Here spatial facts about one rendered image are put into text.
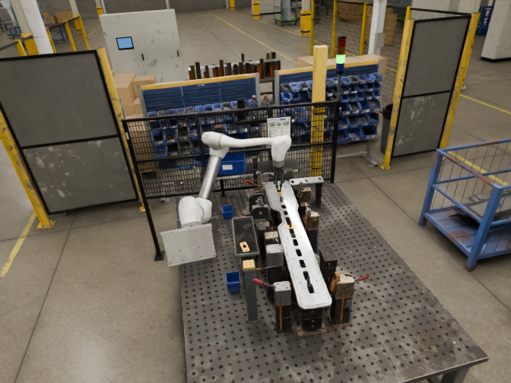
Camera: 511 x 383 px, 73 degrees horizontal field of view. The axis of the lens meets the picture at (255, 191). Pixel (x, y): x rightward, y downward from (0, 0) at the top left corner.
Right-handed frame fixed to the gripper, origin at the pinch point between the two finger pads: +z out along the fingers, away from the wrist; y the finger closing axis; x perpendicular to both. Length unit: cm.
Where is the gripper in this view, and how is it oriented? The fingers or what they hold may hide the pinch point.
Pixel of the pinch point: (278, 187)
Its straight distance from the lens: 283.5
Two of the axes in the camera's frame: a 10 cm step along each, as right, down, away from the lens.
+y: -9.9, 1.0, -0.7
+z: 0.5, 8.5, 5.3
